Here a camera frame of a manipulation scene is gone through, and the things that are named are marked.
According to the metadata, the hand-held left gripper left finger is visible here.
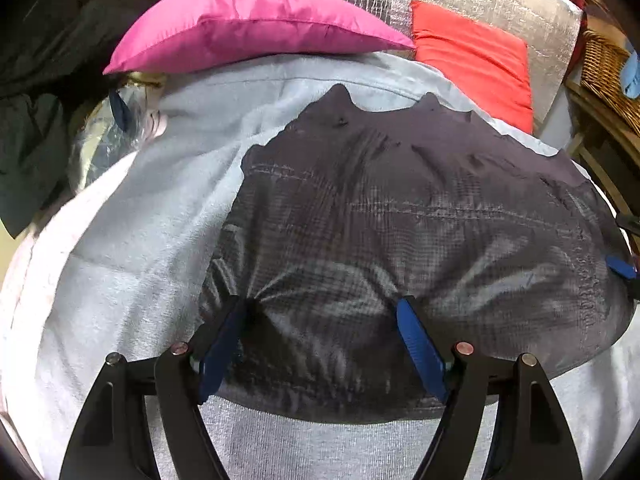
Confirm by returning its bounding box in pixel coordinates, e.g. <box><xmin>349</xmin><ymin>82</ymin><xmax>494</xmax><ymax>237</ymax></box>
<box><xmin>59</xmin><ymin>296</ymin><xmax>248</xmax><ymax>480</ymax></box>

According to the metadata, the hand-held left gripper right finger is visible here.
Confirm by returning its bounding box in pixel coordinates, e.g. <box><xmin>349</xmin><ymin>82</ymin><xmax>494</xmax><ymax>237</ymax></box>
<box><xmin>396</xmin><ymin>296</ymin><xmax>583</xmax><ymax>480</ymax></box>

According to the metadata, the dark quilted zip jacket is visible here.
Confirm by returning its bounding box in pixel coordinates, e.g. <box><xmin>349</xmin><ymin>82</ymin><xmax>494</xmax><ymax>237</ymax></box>
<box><xmin>197</xmin><ymin>84</ymin><xmax>633</xmax><ymax>423</ymax></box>

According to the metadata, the wooden bench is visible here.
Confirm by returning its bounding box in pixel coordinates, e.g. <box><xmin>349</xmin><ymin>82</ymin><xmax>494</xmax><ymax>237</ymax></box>
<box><xmin>565</xmin><ymin>80</ymin><xmax>640</xmax><ymax>221</ymax></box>

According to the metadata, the light grey blanket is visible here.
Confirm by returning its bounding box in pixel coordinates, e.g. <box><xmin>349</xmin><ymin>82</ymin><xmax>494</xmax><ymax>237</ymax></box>
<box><xmin>0</xmin><ymin>52</ymin><xmax>640</xmax><ymax>480</ymax></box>

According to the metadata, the light blue cloth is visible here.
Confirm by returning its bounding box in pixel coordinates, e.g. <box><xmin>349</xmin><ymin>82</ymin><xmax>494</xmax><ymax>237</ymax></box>
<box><xmin>619</xmin><ymin>52</ymin><xmax>640</xmax><ymax>98</ymax></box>

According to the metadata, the wicker basket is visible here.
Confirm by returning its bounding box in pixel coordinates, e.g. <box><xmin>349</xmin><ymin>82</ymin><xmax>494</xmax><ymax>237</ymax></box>
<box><xmin>580</xmin><ymin>30</ymin><xmax>640</xmax><ymax>133</ymax></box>

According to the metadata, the pale pink sheet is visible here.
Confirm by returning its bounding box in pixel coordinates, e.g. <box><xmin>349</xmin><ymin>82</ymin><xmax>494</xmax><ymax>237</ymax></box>
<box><xmin>0</xmin><ymin>220</ymin><xmax>48</xmax><ymax>461</ymax></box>

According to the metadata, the red pillow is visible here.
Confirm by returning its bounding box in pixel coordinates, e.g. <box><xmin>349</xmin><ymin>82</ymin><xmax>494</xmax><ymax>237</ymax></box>
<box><xmin>410</xmin><ymin>1</ymin><xmax>533</xmax><ymax>133</ymax></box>

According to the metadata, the clear plastic bag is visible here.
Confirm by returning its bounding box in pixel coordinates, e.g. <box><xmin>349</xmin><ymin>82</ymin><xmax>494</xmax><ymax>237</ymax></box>
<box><xmin>70</xmin><ymin>72</ymin><xmax>168</xmax><ymax>196</ymax></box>

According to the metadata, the pink pillow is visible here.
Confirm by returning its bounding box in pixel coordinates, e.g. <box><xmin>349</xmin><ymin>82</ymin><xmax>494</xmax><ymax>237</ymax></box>
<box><xmin>102</xmin><ymin>0</ymin><xmax>416</xmax><ymax>76</ymax></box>

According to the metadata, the black puffer coat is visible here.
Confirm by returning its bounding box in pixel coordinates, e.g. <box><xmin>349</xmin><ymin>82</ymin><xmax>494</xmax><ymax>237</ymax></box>
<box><xmin>0</xmin><ymin>0</ymin><xmax>151</xmax><ymax>101</ymax></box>

